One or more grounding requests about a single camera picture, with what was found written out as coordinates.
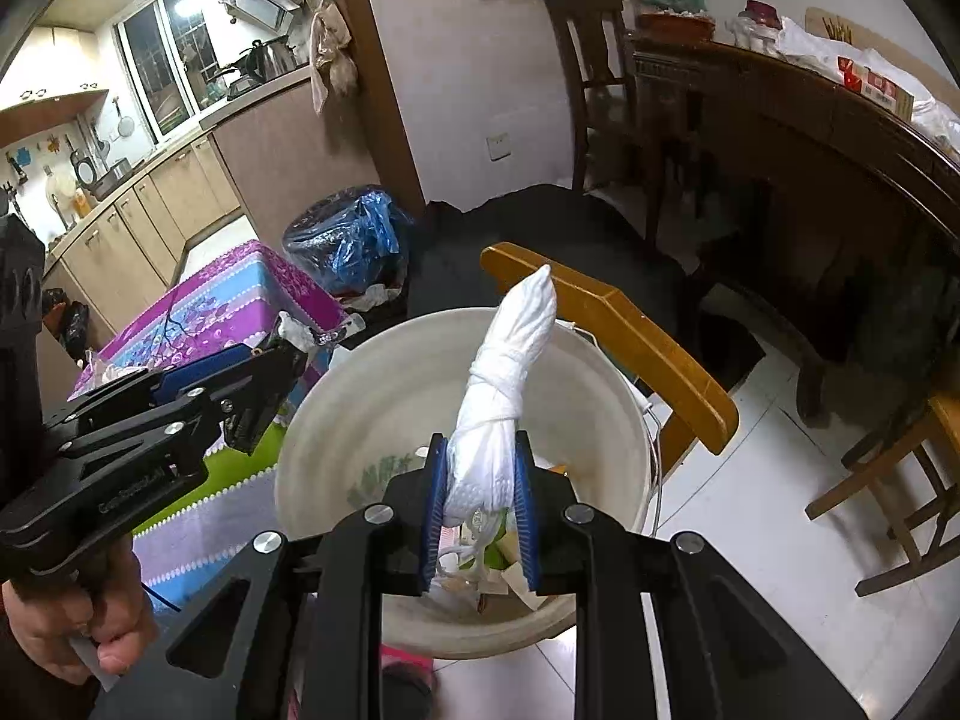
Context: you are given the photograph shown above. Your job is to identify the person's left hand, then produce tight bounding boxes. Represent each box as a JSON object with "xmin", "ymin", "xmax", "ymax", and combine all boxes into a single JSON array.
[{"xmin": 0, "ymin": 540, "xmax": 162, "ymax": 687}]

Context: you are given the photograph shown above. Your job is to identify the person's left forearm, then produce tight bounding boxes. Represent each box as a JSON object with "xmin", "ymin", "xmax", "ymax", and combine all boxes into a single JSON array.
[{"xmin": 0, "ymin": 634, "xmax": 98, "ymax": 720}]

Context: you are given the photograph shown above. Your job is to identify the white plastic bags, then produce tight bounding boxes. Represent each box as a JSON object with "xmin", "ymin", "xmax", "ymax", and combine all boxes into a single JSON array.
[{"xmin": 776, "ymin": 15, "xmax": 960, "ymax": 158}]

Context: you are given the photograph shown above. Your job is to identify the wall cabinet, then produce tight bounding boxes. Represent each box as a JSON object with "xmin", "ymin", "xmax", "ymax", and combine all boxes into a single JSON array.
[{"xmin": 0, "ymin": 86, "xmax": 113, "ymax": 143}]

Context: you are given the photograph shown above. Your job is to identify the brown basin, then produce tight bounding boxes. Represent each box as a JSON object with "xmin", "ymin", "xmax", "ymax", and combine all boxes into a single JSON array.
[{"xmin": 637, "ymin": 11, "xmax": 713, "ymax": 42}]

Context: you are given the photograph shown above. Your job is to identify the light wooden chair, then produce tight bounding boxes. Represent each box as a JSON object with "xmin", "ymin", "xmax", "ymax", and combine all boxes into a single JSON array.
[{"xmin": 806, "ymin": 382, "xmax": 960, "ymax": 601}]

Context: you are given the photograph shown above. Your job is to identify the pink slipper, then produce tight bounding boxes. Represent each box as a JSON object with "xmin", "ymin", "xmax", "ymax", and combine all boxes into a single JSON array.
[{"xmin": 381, "ymin": 645, "xmax": 440, "ymax": 720}]

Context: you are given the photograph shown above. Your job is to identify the yellow wooden chair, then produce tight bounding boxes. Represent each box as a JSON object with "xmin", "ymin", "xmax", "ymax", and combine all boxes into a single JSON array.
[{"xmin": 480, "ymin": 241, "xmax": 740, "ymax": 481}]

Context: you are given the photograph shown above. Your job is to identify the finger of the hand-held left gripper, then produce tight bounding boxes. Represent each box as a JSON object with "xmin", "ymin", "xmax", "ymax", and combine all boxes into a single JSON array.
[
  {"xmin": 56, "ymin": 382, "xmax": 282, "ymax": 481},
  {"xmin": 45, "ymin": 341, "xmax": 308, "ymax": 440}
]

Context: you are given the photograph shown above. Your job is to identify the black plastic bag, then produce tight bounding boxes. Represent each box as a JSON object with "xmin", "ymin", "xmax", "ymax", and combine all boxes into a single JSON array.
[{"xmin": 41, "ymin": 289, "xmax": 91, "ymax": 361}]

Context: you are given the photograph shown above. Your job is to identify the white knotted plastic bag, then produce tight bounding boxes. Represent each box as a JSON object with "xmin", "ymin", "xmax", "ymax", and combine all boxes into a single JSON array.
[{"xmin": 431, "ymin": 264, "xmax": 560, "ymax": 578}]

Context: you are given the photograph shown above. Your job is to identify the steel kettle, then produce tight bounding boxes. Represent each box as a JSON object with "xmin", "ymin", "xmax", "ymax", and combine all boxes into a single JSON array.
[{"xmin": 238, "ymin": 37, "xmax": 297, "ymax": 83}]

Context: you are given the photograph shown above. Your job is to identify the black cloth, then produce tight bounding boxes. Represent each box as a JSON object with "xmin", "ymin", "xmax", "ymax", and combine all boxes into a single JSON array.
[{"xmin": 405, "ymin": 184, "xmax": 766, "ymax": 391}]

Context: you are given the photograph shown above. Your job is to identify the white plastic bucket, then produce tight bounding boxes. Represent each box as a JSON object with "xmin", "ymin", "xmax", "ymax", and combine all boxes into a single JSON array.
[{"xmin": 274, "ymin": 306, "xmax": 665, "ymax": 661}]

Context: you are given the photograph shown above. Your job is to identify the hanging plastic bags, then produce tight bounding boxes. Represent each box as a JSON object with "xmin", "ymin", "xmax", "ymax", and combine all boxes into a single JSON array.
[{"xmin": 304, "ymin": 0, "xmax": 361, "ymax": 113}]

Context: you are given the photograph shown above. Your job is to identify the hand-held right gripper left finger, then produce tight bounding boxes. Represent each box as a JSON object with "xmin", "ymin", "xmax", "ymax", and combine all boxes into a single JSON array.
[{"xmin": 90, "ymin": 431, "xmax": 455, "ymax": 720}]

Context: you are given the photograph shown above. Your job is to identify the red and white carton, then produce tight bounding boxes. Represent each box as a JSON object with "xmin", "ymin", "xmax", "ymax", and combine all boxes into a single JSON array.
[{"xmin": 836, "ymin": 56, "xmax": 916, "ymax": 121}]

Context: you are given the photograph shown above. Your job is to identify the dark wooden sideboard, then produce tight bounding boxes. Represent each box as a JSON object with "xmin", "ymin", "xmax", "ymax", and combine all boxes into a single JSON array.
[{"xmin": 630, "ymin": 37, "xmax": 960, "ymax": 421}]

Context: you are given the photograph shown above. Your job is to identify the blue plastic bag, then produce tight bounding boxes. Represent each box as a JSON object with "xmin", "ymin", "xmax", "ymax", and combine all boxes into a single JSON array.
[{"xmin": 283, "ymin": 186, "xmax": 415, "ymax": 312}]

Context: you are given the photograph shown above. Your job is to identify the beige kitchen cabinets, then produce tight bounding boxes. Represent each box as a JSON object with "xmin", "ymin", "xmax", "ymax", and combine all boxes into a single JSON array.
[{"xmin": 41, "ymin": 64, "xmax": 383, "ymax": 323}]

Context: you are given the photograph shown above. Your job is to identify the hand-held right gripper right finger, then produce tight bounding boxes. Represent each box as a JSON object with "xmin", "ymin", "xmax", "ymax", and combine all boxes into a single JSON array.
[{"xmin": 514, "ymin": 431, "xmax": 871, "ymax": 720}]

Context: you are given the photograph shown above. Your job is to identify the kitchen window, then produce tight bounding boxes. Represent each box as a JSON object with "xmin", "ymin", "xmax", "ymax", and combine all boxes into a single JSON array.
[{"xmin": 112, "ymin": 0, "xmax": 226, "ymax": 143}]

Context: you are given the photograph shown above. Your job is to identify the clear plastic wrapper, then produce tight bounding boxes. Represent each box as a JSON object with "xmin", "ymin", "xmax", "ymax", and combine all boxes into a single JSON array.
[{"xmin": 276, "ymin": 310, "xmax": 355, "ymax": 352}]

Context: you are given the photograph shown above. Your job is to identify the dark wooden chair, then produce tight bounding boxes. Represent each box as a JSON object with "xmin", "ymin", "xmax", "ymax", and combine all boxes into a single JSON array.
[{"xmin": 544, "ymin": 0, "xmax": 702, "ymax": 241}]

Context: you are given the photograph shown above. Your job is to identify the clear plastic bag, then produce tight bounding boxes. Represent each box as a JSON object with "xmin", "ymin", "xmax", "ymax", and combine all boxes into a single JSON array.
[{"xmin": 81, "ymin": 351, "xmax": 155, "ymax": 398}]

